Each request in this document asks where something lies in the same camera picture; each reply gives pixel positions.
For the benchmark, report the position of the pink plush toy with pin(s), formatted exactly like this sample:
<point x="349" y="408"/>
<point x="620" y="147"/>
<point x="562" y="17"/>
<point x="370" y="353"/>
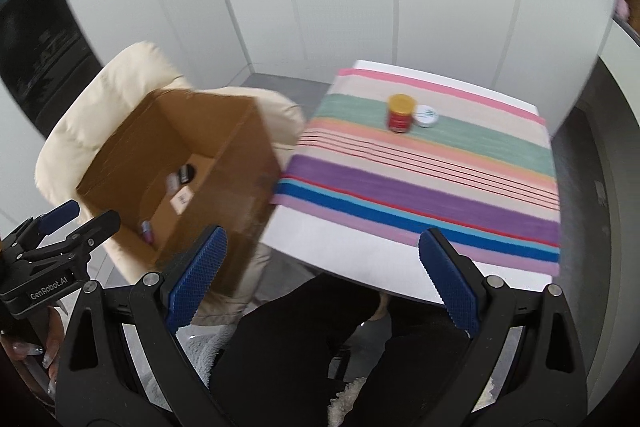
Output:
<point x="623" y="8"/>

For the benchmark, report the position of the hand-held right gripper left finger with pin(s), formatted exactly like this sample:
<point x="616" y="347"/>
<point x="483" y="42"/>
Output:
<point x="197" y="274"/>

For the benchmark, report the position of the brown cardboard box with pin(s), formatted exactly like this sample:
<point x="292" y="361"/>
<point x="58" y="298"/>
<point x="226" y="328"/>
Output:
<point x="200" y="127"/>

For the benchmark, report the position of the light blue fleece robe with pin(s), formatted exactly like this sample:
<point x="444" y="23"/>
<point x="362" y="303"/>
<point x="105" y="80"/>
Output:
<point x="205" y="352"/>

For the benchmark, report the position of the white jar with leaf print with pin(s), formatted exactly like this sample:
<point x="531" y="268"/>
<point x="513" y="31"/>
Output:
<point x="426" y="114"/>

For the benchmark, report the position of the black display cabinet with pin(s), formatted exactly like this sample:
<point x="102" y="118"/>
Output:
<point x="40" y="57"/>

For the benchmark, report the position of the striped table mat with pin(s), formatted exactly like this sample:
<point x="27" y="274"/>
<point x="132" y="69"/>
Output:
<point x="425" y="187"/>

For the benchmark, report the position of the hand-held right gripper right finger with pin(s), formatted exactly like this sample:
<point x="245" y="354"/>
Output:
<point x="452" y="282"/>

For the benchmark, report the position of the wall socket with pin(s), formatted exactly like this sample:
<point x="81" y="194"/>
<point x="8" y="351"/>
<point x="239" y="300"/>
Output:
<point x="601" y="193"/>

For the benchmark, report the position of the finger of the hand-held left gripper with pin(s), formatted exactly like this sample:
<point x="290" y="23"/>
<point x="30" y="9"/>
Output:
<point x="105" y="223"/>
<point x="60" y="213"/>

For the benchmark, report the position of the red jar with yellow lid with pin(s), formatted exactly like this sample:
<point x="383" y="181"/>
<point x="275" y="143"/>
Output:
<point x="400" y="117"/>

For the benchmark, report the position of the white table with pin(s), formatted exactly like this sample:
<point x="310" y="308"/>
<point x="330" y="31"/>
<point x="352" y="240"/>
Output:
<point x="350" y="257"/>

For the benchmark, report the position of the small blue bottle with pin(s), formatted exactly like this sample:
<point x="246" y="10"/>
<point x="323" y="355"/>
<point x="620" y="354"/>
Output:
<point x="147" y="233"/>

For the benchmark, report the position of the cream padded chair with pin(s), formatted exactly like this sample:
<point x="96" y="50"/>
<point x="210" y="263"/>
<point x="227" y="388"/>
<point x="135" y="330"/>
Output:
<point x="100" y="107"/>

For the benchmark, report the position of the beige slipper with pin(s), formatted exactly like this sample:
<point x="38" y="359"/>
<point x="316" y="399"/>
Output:
<point x="380" y="307"/>

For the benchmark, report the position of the small white carton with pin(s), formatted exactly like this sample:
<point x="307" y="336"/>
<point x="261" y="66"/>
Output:
<point x="181" y="199"/>

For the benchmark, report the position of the black round compact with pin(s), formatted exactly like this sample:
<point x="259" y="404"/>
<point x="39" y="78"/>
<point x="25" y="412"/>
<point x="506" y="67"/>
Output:
<point x="187" y="173"/>

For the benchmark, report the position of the person's left hand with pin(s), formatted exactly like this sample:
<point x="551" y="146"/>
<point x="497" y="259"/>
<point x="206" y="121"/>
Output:
<point x="56" y="327"/>

